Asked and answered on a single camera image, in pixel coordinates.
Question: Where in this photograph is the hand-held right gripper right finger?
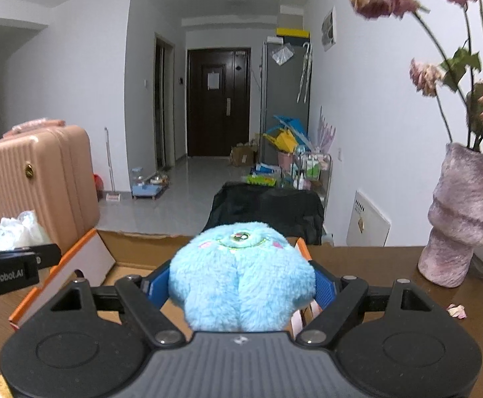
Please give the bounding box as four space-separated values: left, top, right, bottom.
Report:
295 257 434 349

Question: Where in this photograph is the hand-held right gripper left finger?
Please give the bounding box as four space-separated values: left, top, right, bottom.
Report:
49 259 186 348

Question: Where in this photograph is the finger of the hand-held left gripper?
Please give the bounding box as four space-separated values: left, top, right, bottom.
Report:
32 244 62 269

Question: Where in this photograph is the crinkled white plastic bag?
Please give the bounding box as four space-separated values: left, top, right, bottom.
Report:
0 211 52 252

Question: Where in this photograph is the orange cardboard box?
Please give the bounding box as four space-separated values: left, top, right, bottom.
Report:
9 227 325 338

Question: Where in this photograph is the light blue plush toy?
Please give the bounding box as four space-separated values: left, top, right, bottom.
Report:
169 222 317 333

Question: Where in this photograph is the pink ribbed suitcase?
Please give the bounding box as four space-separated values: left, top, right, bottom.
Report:
0 119 101 253

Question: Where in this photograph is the white flat board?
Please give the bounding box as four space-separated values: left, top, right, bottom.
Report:
346 190 391 247

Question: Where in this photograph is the blue pet feeding tray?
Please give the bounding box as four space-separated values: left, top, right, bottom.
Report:
131 167 169 200

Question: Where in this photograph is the black cloth covered chair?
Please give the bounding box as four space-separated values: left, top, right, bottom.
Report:
202 181 325 245

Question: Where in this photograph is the white cart with bottles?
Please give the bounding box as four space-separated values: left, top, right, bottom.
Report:
293 152 332 193

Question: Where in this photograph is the pink fuzzy vase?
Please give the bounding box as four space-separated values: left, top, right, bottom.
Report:
418 142 483 289

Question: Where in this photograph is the brown cardboard box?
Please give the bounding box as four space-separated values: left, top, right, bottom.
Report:
230 145 255 167

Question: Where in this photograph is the dark wooden entrance door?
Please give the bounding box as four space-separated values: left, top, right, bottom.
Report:
187 47 251 158

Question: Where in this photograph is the grey refrigerator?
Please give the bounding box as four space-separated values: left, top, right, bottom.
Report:
260 41 312 166

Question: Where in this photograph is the white folded umbrella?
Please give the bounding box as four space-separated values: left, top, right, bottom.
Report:
296 42 313 103

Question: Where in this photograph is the clear plastic bag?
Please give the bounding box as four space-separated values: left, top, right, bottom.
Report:
271 45 294 66

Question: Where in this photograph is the purple wall decoration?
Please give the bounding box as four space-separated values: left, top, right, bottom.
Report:
317 105 337 152

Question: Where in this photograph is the blue plastic frame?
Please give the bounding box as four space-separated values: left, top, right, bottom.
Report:
272 113 310 146

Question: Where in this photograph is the dark interior door frame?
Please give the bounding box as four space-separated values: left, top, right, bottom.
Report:
155 33 176 170

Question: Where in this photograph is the wall poster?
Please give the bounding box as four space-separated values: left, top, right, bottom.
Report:
321 7 337 52

